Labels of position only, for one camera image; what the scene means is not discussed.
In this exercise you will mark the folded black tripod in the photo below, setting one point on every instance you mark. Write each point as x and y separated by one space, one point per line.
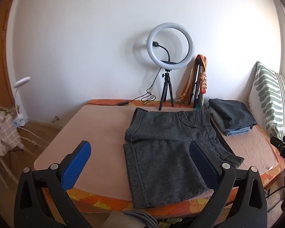
197 83

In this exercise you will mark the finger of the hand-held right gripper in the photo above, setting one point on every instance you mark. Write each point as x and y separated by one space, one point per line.
277 142

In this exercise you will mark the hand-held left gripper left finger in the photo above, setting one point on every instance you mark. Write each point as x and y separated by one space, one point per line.
77 165

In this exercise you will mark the green leaf pattern pillow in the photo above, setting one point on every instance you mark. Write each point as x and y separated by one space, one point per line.
266 95

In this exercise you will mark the small teal object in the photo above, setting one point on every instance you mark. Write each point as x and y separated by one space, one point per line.
199 104

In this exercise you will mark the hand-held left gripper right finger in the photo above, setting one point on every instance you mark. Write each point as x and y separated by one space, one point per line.
204 168

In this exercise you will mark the folded blue jeans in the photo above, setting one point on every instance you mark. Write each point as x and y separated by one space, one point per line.
237 131

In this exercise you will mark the orange patterned cloth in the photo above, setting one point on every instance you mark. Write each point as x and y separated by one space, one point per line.
187 89

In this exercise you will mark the wooden door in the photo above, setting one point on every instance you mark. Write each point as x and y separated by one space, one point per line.
0 64

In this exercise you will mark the grey striped garment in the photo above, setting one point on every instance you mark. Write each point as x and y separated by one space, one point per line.
140 219

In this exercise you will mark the small metal doorstop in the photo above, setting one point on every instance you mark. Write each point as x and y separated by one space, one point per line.
55 119

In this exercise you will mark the grey houndstooth short pants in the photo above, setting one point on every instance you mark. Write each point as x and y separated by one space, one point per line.
161 161

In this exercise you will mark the bed with orange floral sheet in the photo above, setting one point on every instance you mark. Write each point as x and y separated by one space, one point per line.
90 198

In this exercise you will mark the white desk lamp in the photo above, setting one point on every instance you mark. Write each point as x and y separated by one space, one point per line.
22 82

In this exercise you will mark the beige plaid cloth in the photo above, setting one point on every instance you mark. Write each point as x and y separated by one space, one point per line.
2 130

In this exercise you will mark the yellow mesh item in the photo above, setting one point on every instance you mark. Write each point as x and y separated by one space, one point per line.
168 223

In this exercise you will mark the folded light grey pants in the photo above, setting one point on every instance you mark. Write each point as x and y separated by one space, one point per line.
216 120

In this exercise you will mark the folded dark grey pants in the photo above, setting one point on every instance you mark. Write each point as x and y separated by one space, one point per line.
235 112

